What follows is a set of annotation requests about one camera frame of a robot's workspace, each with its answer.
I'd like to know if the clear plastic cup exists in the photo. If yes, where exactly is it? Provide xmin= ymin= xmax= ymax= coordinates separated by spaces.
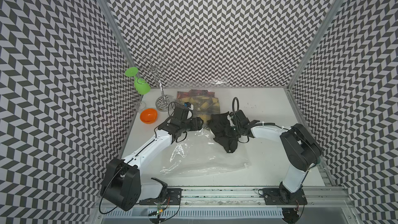
xmin=136 ymin=101 xmax=147 ymax=113

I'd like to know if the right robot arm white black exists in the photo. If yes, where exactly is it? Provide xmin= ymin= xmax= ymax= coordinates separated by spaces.
xmin=229 ymin=110 xmax=323 ymax=204

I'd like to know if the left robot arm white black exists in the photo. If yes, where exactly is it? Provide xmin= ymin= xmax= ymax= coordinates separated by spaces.
xmin=100 ymin=102 xmax=204 ymax=211

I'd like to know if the clear plastic vacuum bag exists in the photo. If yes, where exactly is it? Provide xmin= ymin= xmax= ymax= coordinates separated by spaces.
xmin=160 ymin=79 xmax=252 ymax=177

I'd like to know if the yellow plaid shirt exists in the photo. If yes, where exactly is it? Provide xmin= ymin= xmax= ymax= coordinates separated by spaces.
xmin=180 ymin=95 xmax=220 ymax=115

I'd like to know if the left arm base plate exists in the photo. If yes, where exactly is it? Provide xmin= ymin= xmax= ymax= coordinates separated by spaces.
xmin=138 ymin=177 xmax=182 ymax=205

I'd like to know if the red black plaid shirt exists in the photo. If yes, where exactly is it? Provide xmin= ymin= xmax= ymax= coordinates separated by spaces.
xmin=177 ymin=89 xmax=215 ymax=99

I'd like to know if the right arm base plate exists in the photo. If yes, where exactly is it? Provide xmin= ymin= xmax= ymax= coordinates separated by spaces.
xmin=262 ymin=188 xmax=308 ymax=206

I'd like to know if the orange plastic bowl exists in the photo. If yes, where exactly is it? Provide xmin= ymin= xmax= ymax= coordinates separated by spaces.
xmin=140 ymin=108 xmax=158 ymax=124

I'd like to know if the chrome glass holder stand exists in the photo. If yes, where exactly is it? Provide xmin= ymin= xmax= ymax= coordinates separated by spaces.
xmin=142 ymin=55 xmax=175 ymax=112

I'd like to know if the green plastic wine glass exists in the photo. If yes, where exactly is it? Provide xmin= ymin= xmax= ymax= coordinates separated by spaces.
xmin=125 ymin=67 xmax=151 ymax=95

